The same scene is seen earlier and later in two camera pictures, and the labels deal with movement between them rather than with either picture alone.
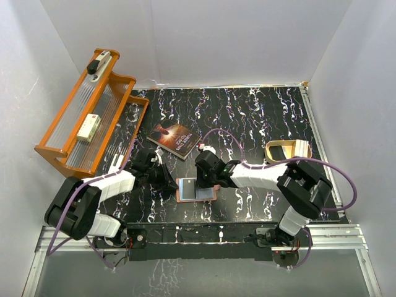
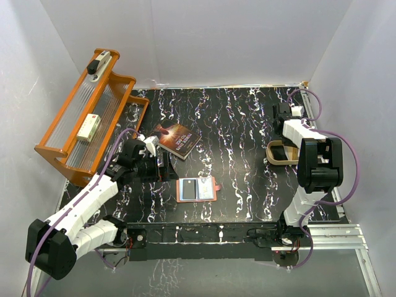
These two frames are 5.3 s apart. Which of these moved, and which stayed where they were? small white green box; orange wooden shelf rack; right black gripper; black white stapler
Moved: right black gripper
Stayed: small white green box; black white stapler; orange wooden shelf rack
